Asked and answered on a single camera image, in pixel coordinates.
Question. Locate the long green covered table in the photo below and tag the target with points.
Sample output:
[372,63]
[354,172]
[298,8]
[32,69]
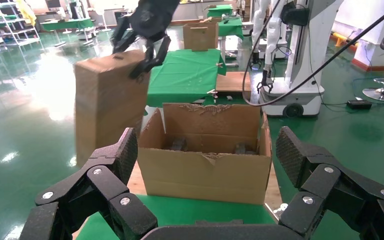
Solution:
[66,24]

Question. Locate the small green covered table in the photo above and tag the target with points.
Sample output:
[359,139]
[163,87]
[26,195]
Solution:
[220,10]

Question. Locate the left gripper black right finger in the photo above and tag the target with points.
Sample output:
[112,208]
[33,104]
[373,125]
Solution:
[331,192]

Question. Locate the white wheeled robot body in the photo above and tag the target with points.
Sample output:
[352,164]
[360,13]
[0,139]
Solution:
[306,66]

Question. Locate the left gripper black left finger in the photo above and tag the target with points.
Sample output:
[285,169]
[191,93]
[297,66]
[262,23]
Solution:
[112,188]

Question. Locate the bare wooden board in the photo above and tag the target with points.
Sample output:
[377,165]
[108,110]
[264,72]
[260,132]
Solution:
[233,82]

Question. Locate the black box on robot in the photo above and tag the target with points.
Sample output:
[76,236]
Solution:
[294,14]

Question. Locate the metal storage shelf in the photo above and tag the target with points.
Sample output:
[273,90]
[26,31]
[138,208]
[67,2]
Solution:
[6,30]

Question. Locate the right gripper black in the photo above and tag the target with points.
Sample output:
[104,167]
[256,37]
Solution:
[152,16]

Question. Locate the small brown cardboard box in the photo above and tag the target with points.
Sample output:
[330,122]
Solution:
[106,99]

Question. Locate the yellow hanging cloth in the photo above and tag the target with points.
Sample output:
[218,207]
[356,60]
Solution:
[26,11]

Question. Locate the closed brown cardboard box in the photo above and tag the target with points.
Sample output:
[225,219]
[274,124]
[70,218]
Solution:
[200,36]

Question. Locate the black power adapter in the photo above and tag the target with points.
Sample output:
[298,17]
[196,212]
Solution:
[359,104]

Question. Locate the green cloth on side table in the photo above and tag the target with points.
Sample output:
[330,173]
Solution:
[185,76]

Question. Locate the silver binder clip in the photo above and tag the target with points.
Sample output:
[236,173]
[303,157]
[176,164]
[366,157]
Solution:
[218,64]
[213,93]

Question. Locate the large open cardboard carton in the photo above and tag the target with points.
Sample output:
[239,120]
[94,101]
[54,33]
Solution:
[205,175]

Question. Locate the black gripper of distant robot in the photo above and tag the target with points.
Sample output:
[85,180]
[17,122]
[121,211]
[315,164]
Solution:
[266,76]

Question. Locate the large green tablecloth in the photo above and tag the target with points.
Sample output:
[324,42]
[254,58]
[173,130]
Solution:
[192,212]

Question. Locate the green covered table under box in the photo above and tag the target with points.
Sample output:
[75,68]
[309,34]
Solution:
[231,28]

